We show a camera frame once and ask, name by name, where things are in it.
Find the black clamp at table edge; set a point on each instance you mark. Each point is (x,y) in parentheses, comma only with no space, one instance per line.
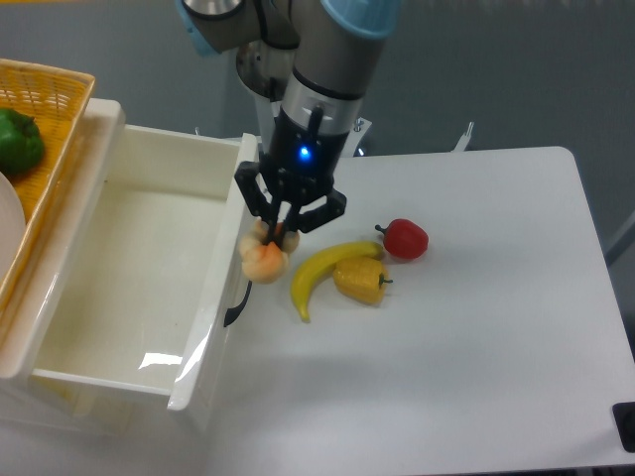
(624,416)

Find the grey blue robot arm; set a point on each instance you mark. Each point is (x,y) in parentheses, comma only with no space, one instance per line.
(323,56)

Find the black drawer handle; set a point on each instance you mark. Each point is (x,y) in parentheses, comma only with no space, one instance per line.
(232,313)

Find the round orange bread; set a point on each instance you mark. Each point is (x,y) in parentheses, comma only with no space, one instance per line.
(265,263)

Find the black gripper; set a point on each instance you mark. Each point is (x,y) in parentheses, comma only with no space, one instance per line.
(297,169)

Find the white upper drawer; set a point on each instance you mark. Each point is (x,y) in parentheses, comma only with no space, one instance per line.
(141,313)

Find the yellow banana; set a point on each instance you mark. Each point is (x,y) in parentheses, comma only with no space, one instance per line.
(311,271)

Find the red bell pepper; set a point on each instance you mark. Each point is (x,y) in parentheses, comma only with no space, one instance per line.
(404,239)

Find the green bell pepper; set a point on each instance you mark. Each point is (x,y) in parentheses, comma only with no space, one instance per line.
(22,147)

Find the white plate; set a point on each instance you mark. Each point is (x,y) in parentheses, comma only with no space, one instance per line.
(12,225)

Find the white bracket behind table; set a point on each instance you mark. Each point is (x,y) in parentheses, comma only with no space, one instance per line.
(466,136)

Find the yellow bell pepper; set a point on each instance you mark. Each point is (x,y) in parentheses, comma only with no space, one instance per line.
(362,278)

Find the yellow woven basket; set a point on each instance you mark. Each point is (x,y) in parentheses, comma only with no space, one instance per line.
(56,98)

